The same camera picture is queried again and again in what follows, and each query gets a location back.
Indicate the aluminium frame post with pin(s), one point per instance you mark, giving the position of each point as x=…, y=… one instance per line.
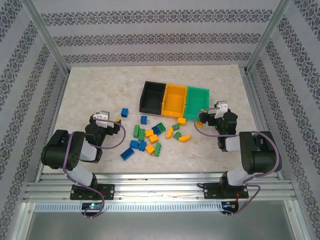
x=46, y=35
x=269, y=35

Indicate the long blue lego brick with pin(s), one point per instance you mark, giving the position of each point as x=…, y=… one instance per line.
x=127, y=153

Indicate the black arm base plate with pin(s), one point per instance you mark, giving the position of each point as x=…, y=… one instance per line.
x=108, y=191
x=211, y=190

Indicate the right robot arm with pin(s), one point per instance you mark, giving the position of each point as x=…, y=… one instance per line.
x=262, y=155

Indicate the green plastic bin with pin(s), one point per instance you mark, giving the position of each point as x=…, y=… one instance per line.
x=197, y=102

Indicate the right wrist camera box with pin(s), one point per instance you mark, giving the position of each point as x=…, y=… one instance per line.
x=221, y=107

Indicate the aluminium table side rail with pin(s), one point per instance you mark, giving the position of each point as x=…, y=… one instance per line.
x=255, y=100
x=59, y=100

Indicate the square blue lego brick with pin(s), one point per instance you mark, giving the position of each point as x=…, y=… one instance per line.
x=144, y=120

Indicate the tall blue lego brick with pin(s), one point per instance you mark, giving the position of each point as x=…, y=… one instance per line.
x=125, y=112

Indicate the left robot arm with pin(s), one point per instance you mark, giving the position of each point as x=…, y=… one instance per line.
x=62, y=150

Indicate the small controller board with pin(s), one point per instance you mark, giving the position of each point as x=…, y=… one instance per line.
x=228, y=205
x=92, y=206

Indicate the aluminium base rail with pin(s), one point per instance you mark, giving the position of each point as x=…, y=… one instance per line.
x=160, y=187

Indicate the yellow plastic bin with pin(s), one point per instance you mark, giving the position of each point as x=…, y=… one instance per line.
x=172, y=100

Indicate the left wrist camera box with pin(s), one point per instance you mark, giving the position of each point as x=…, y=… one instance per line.
x=102, y=115

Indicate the aluminium lower frame rail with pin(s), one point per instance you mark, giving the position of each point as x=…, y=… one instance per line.
x=23, y=222
x=297, y=220

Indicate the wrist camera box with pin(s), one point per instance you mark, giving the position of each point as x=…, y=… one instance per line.
x=102, y=115
x=221, y=107

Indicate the curved yellow lego brick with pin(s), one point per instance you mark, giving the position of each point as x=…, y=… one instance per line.
x=184, y=138
x=169, y=133

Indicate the long green lego brick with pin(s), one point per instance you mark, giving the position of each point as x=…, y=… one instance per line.
x=136, y=131

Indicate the black plastic bin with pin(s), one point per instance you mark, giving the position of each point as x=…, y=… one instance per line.
x=150, y=100

